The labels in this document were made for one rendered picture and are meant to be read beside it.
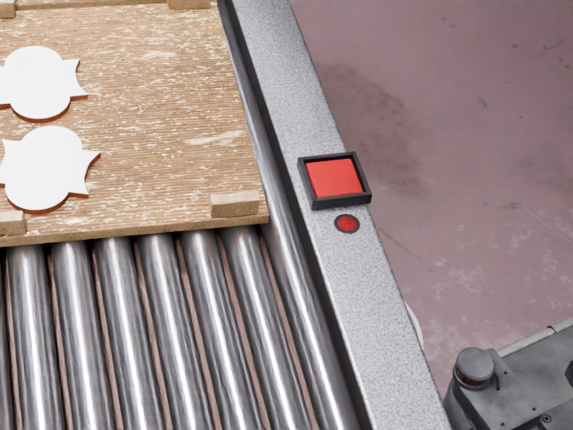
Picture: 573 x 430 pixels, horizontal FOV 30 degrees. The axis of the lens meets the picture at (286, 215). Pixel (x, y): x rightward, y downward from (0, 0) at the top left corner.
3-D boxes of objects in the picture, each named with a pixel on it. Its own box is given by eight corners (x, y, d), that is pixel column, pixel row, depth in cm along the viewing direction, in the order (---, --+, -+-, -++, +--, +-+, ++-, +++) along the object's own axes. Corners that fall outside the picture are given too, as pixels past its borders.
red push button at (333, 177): (349, 165, 136) (350, 157, 135) (362, 200, 132) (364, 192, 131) (303, 170, 134) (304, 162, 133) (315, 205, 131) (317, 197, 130)
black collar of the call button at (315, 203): (353, 159, 136) (355, 150, 135) (370, 203, 132) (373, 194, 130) (296, 165, 135) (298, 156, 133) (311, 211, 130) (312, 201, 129)
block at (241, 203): (257, 204, 127) (258, 188, 125) (259, 215, 126) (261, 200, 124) (207, 208, 126) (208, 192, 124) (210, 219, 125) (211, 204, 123)
